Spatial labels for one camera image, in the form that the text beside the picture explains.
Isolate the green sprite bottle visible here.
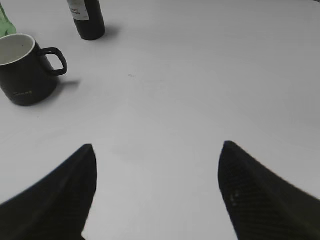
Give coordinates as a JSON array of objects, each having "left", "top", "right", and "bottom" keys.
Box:
[{"left": 0, "top": 3, "right": 17, "bottom": 38}]

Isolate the black mug white inside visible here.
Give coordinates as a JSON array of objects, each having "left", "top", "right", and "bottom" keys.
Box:
[{"left": 0, "top": 33, "right": 68, "bottom": 106}]

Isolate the dark red wine bottle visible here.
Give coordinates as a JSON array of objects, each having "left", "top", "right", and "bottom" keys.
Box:
[{"left": 67, "top": 0, "right": 106, "bottom": 41}]

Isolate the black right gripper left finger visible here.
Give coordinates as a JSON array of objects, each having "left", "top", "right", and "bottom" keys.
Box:
[{"left": 0, "top": 144, "right": 97, "bottom": 240}]

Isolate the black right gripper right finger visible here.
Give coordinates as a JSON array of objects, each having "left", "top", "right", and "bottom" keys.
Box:
[{"left": 217, "top": 140, "right": 320, "bottom": 240}]

